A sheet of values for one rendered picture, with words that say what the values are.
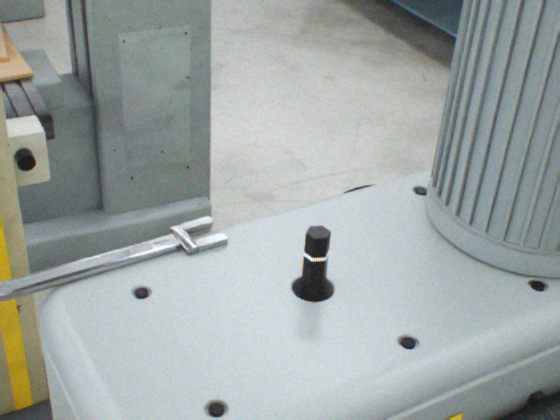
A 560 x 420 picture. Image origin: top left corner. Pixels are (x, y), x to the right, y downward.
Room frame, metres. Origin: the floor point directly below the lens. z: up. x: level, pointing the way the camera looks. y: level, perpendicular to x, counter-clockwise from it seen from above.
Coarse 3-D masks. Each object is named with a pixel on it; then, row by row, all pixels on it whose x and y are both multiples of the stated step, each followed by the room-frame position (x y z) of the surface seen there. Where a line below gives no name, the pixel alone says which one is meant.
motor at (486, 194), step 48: (480, 0) 0.66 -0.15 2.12; (528, 0) 0.62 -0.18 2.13; (480, 48) 0.65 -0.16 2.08; (528, 48) 0.61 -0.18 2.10; (480, 96) 0.63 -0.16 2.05; (528, 96) 0.61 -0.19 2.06; (480, 144) 0.63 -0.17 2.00; (528, 144) 0.60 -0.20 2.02; (432, 192) 0.68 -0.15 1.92; (480, 192) 0.62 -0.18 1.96; (528, 192) 0.60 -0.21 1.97; (480, 240) 0.61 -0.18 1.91; (528, 240) 0.59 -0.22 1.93
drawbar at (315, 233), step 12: (312, 228) 0.56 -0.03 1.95; (324, 228) 0.56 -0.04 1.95; (312, 240) 0.55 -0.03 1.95; (324, 240) 0.55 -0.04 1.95; (312, 252) 0.54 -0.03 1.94; (324, 252) 0.55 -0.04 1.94; (312, 264) 0.54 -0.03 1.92; (324, 264) 0.55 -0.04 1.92; (312, 276) 0.54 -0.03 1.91; (324, 276) 0.55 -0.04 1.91; (312, 288) 0.54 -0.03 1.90; (312, 300) 0.54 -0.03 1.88
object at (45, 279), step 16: (192, 224) 0.63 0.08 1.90; (208, 224) 0.63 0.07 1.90; (160, 240) 0.60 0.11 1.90; (176, 240) 0.60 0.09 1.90; (192, 240) 0.60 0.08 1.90; (208, 240) 0.60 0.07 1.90; (224, 240) 0.61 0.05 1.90; (96, 256) 0.57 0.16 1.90; (112, 256) 0.57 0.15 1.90; (128, 256) 0.57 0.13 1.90; (144, 256) 0.58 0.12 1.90; (48, 272) 0.54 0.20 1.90; (64, 272) 0.54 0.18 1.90; (80, 272) 0.55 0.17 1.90; (96, 272) 0.55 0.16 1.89; (0, 288) 0.52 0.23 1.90; (16, 288) 0.52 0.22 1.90; (32, 288) 0.52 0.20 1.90; (48, 288) 0.53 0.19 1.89
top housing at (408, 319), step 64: (384, 192) 0.72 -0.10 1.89; (192, 256) 0.59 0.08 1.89; (256, 256) 0.59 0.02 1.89; (384, 256) 0.61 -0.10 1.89; (448, 256) 0.61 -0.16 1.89; (64, 320) 0.49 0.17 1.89; (128, 320) 0.50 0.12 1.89; (192, 320) 0.50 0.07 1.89; (256, 320) 0.51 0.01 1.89; (320, 320) 0.51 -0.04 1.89; (384, 320) 0.52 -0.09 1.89; (448, 320) 0.52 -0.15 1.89; (512, 320) 0.53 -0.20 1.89; (64, 384) 0.45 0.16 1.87; (128, 384) 0.43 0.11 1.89; (192, 384) 0.43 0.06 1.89; (256, 384) 0.44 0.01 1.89; (320, 384) 0.44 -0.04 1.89; (384, 384) 0.45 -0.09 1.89; (448, 384) 0.47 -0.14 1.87; (512, 384) 0.51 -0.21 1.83
